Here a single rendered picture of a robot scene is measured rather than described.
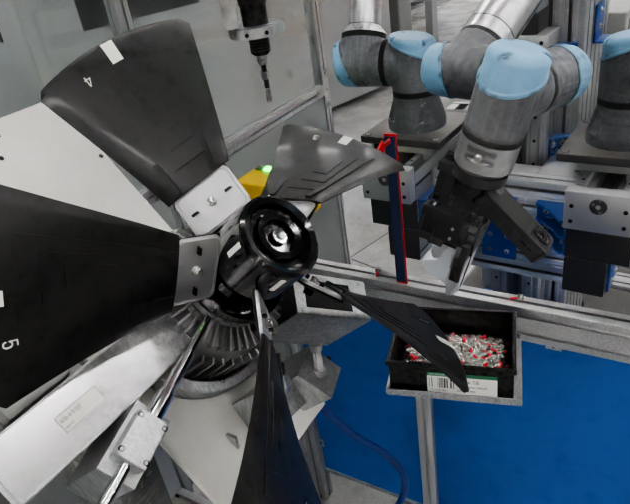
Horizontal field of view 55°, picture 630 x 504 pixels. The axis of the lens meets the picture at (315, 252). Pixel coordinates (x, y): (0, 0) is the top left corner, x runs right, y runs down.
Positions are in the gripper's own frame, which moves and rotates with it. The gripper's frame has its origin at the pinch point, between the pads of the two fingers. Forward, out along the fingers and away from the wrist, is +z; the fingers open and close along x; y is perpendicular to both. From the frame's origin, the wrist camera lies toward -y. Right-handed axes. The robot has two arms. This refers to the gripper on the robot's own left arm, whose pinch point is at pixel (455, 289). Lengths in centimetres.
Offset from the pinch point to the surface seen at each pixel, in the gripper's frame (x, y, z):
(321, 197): 3.2, 22.2, -8.0
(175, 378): 34.2, 23.5, 3.6
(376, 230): -188, 76, 134
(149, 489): 29, 35, 48
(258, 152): -75, 84, 41
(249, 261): 23.2, 21.1, -9.3
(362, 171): -8.2, 21.1, -7.7
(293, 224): 14.2, 20.5, -10.1
